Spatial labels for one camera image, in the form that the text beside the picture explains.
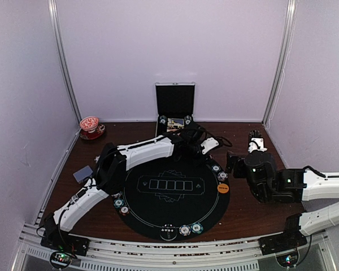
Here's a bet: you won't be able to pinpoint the blue white chips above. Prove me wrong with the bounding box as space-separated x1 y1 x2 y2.
112 191 122 198
179 225 191 236
218 172 228 182

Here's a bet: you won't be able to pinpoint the orange big blind button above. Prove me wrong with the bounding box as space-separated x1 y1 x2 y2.
217 183 229 194

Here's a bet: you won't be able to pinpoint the green chips front seat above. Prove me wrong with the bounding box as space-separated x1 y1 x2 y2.
190 223 203 234

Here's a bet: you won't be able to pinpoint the blue white chips front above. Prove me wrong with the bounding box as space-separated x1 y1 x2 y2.
179 225 191 236

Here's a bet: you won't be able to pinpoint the clear round dealer button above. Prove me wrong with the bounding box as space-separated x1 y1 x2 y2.
160 224 177 241

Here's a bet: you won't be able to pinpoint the orange chips seat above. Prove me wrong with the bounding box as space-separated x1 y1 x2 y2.
119 206 130 216

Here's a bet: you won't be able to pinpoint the grey blue card deck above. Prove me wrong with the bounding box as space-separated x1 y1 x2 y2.
73 165 93 184

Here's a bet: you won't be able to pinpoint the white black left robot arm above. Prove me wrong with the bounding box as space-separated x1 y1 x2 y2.
44 121 220 251

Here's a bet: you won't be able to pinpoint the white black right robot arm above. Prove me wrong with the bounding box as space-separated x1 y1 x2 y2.
226 150 339 250

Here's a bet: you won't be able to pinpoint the right chip stack in case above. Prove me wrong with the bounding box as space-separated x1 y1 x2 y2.
184 116 192 125

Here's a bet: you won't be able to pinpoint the chip stack in case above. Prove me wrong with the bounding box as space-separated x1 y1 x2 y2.
159 115 167 125
184 116 192 125

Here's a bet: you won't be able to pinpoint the blue card box in case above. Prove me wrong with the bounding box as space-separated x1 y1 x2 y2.
167 118 184 129

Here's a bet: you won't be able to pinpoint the left chip stack in case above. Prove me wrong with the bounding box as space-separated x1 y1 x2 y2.
159 115 167 125

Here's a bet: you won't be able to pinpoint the aluminium poker case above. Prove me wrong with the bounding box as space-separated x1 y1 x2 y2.
155 82 195 136

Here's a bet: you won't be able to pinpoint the round black poker mat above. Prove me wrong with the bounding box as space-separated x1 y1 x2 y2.
112 156 230 242

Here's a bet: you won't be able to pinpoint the red white patterned bowl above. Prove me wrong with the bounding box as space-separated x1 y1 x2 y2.
79 116 99 133

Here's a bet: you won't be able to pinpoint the red floral plate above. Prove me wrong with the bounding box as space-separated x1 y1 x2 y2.
79 123 106 140

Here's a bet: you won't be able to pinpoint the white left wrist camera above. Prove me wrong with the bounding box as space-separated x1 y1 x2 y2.
200 137 220 155

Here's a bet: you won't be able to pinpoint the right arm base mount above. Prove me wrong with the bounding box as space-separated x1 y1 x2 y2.
258 213 307 255

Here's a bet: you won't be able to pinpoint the aluminium front rail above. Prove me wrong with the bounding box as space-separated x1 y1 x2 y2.
9 224 338 270

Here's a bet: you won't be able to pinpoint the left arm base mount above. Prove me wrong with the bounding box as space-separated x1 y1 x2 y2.
40 215 89 256

